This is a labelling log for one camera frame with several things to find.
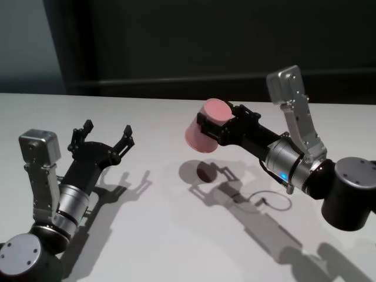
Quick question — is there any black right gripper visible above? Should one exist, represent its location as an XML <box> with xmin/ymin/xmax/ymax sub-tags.
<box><xmin>196</xmin><ymin>101</ymin><xmax>283</xmax><ymax>162</ymax></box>

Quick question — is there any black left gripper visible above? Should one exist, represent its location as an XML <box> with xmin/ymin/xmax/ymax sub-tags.
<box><xmin>60</xmin><ymin>119</ymin><xmax>136</xmax><ymax>189</ymax></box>

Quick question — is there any pink plastic cup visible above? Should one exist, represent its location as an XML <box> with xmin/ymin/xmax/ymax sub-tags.
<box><xmin>184</xmin><ymin>99</ymin><xmax>235</xmax><ymax>154</ymax></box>

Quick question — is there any thin grey horizontal rail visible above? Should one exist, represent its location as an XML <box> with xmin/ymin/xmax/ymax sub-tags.
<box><xmin>63</xmin><ymin>78</ymin><xmax>376</xmax><ymax>89</ymax></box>

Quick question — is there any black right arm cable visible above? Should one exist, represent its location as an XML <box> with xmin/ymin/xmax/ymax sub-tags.
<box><xmin>258</xmin><ymin>158</ymin><xmax>294</xmax><ymax>195</ymax></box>

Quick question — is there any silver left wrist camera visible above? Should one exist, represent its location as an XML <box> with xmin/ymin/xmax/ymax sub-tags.
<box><xmin>18</xmin><ymin>128</ymin><xmax>63</xmax><ymax>224</ymax></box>

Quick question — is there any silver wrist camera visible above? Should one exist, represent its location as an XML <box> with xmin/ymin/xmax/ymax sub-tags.
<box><xmin>18</xmin><ymin>128</ymin><xmax>63</xmax><ymax>224</ymax></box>
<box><xmin>266</xmin><ymin>65</ymin><xmax>329</xmax><ymax>166</ymax></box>

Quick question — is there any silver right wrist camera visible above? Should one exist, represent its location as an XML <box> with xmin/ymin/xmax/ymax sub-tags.
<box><xmin>266</xmin><ymin>65</ymin><xmax>329</xmax><ymax>166</ymax></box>

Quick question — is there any dark vertical frame post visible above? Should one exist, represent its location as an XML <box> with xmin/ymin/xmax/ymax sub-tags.
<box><xmin>42</xmin><ymin>0</ymin><xmax>98</xmax><ymax>95</ymax></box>

